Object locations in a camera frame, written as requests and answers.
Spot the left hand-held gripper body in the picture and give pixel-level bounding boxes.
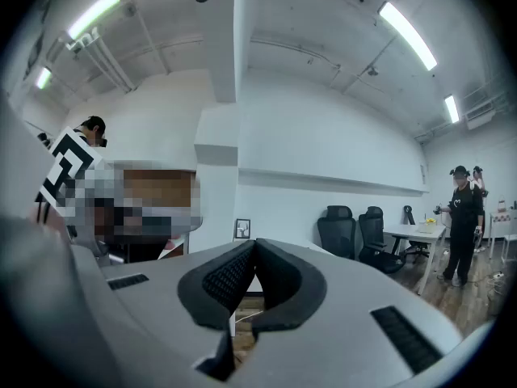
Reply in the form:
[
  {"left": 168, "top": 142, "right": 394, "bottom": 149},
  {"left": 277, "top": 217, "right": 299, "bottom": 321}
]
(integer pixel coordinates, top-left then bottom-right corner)
[{"left": 35, "top": 126, "right": 104, "bottom": 217}]

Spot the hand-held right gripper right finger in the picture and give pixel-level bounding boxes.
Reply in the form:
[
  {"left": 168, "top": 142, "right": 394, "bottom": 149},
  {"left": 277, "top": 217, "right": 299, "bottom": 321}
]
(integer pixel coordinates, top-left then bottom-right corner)
[{"left": 241, "top": 238, "right": 494, "bottom": 388}]

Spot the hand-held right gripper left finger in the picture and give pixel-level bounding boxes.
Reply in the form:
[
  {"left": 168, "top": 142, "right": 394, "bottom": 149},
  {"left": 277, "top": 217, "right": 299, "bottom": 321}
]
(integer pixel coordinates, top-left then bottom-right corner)
[{"left": 70, "top": 238, "right": 258, "bottom": 388}]

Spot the black mesh office chair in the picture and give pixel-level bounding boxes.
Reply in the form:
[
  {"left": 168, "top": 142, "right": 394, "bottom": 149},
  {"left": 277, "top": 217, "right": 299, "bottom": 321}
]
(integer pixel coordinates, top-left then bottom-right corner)
[
  {"left": 402, "top": 205, "right": 431, "bottom": 258},
  {"left": 317, "top": 205, "right": 357, "bottom": 260},
  {"left": 358, "top": 205, "right": 408, "bottom": 275}
]

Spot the long ceiling light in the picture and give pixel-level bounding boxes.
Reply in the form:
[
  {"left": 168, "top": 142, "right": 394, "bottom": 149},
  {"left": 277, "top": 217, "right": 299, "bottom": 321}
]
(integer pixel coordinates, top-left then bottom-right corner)
[
  {"left": 35, "top": 66, "right": 53, "bottom": 91},
  {"left": 378, "top": 1, "right": 439, "bottom": 72},
  {"left": 443, "top": 94, "right": 460, "bottom": 124},
  {"left": 66, "top": 0, "right": 124, "bottom": 42}
]

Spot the black framed deer picture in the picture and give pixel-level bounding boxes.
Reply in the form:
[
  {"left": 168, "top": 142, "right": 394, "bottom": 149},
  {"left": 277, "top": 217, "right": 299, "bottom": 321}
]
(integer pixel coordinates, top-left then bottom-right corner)
[{"left": 234, "top": 217, "right": 252, "bottom": 242}]

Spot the white office table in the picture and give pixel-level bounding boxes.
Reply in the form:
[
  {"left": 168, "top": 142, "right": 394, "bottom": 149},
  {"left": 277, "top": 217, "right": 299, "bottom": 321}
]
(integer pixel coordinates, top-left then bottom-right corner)
[{"left": 382, "top": 223, "right": 448, "bottom": 297}]

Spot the white side cabinet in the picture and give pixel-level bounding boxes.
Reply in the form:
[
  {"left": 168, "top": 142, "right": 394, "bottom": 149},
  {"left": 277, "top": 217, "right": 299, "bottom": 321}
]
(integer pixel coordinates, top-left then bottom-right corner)
[{"left": 488, "top": 208, "right": 517, "bottom": 264}]

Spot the ceiling air conditioner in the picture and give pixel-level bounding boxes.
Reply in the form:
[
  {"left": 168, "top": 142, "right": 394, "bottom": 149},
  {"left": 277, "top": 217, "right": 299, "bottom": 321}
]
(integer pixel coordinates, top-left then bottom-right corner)
[{"left": 464, "top": 109, "right": 498, "bottom": 131}]

